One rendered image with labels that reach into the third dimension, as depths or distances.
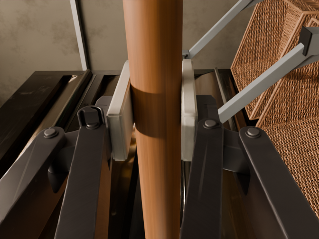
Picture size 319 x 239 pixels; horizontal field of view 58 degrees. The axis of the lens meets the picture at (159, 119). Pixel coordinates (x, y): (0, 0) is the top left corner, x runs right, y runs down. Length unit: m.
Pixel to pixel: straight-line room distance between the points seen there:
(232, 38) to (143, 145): 3.87
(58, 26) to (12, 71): 1.04
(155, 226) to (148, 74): 0.13
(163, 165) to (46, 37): 4.15
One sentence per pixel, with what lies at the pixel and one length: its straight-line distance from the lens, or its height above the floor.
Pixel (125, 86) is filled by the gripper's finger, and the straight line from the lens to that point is 0.16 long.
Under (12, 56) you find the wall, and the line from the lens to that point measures 4.62.
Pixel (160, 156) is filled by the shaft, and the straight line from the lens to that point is 0.18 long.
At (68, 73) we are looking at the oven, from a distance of 1.95.
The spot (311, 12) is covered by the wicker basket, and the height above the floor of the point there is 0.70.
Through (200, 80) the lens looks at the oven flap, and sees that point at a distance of 1.74.
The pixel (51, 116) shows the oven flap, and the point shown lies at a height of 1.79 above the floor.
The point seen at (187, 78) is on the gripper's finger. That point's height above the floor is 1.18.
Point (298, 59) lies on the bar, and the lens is 0.61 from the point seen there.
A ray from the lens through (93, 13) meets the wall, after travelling 4.01.
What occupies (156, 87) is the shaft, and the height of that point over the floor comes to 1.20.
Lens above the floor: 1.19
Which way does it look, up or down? 3 degrees up
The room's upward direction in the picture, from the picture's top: 90 degrees counter-clockwise
